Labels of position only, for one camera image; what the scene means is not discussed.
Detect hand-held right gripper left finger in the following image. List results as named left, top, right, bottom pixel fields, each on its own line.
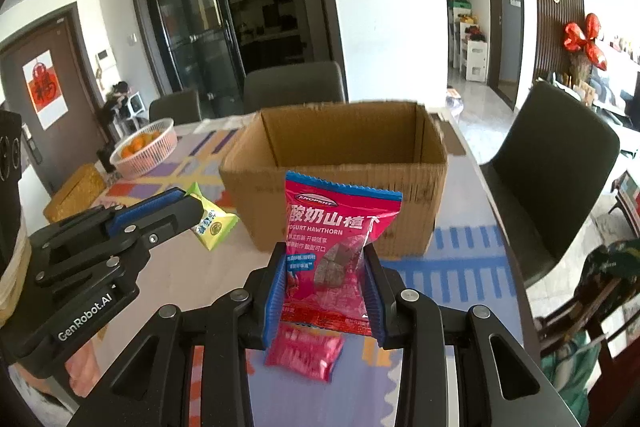
left=65, top=243, right=288, bottom=427

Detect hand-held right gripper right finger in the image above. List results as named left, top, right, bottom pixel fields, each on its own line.
left=362, top=244, right=588, bottom=427

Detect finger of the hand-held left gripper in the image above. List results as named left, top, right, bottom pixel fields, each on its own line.
left=35, top=196, right=207, bottom=289
left=30, top=187, right=189, bottom=259

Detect yellow-green snack packet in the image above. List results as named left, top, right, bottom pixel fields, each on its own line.
left=186, top=182, right=240, bottom=252

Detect pink snack packet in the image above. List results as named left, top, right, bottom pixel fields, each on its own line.
left=279, top=171, right=403, bottom=338
left=264, top=324, right=346, bottom=383

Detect brown cardboard box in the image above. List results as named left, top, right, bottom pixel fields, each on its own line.
left=218, top=101, right=449, bottom=258

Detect white plastic basket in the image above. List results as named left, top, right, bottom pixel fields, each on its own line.
left=109, top=118, right=178, bottom=179

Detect pile of oranges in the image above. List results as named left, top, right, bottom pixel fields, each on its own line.
left=120, top=133, right=164, bottom=158

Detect yellow woven box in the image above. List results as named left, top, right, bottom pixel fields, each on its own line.
left=42, top=163, right=109, bottom=224

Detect black bag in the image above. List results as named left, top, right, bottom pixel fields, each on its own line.
left=101, top=81, right=132, bottom=128

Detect red and white door poster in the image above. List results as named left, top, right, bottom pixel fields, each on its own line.
left=21, top=50, right=69, bottom=130

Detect brown entrance door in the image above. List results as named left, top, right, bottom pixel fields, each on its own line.
left=0, top=4, right=109, bottom=196

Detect black glass sliding door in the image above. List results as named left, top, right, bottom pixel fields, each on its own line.
left=126, top=0, right=347, bottom=124

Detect teal and white cloth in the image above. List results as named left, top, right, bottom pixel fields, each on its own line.
left=541, top=332, right=602, bottom=427

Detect wooden chair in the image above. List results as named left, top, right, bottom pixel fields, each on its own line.
left=534, top=252, right=640, bottom=427

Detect large dark chair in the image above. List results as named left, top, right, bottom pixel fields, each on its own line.
left=480, top=82, right=621, bottom=276

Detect dark green printed cloth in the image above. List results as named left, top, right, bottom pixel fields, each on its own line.
left=575, top=241, right=640, bottom=309

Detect white shelf unit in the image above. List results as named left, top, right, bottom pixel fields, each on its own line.
left=446, top=0, right=489, bottom=82

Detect grey door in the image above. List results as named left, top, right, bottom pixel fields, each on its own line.
left=484, top=0, right=524, bottom=108

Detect red foil balloons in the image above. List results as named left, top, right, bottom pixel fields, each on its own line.
left=564, top=13, right=609, bottom=72

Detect row of small figurines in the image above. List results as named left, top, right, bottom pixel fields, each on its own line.
left=606, top=36, right=640, bottom=64

